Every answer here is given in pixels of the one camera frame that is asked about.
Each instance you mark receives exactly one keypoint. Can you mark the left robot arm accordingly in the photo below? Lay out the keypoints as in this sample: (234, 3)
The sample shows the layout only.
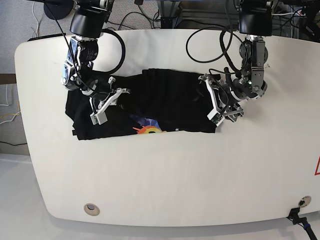
(255, 21)

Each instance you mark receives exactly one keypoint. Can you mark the black clamp with cable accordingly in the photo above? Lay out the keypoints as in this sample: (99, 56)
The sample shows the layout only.
(301, 221)

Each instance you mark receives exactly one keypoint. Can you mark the black aluminium frame post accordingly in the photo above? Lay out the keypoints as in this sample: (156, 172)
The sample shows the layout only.
(168, 22)

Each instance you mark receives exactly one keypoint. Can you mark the metal table grommet left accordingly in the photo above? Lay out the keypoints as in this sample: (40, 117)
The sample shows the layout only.
(91, 209)

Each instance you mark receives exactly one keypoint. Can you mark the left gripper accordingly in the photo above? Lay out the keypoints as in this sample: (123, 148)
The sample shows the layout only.
(223, 98)

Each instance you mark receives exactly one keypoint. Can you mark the metal table grommet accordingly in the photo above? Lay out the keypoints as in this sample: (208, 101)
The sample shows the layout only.
(91, 209)
(305, 201)

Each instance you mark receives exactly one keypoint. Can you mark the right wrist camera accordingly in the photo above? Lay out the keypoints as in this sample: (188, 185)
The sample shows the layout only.
(98, 118)

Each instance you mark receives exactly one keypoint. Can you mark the black T-shirt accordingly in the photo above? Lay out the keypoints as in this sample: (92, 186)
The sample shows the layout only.
(160, 100)

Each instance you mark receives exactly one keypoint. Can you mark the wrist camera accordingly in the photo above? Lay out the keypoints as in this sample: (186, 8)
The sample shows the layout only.
(98, 118)
(216, 117)

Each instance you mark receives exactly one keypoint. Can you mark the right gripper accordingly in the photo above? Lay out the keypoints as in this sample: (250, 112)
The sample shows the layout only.
(102, 95)

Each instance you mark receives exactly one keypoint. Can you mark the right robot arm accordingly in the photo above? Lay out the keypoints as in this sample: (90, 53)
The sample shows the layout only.
(78, 73)

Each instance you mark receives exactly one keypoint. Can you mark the red warning triangle sticker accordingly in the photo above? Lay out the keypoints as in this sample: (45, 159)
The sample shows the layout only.
(317, 170)

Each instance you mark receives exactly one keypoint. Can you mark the dark round stand base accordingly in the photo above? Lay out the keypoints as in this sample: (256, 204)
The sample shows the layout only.
(57, 9)

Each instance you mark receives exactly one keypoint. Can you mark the metal table grommet right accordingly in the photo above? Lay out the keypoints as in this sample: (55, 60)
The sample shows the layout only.
(305, 201)

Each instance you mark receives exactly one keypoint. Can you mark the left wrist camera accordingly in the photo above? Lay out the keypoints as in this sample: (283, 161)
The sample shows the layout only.
(216, 117)

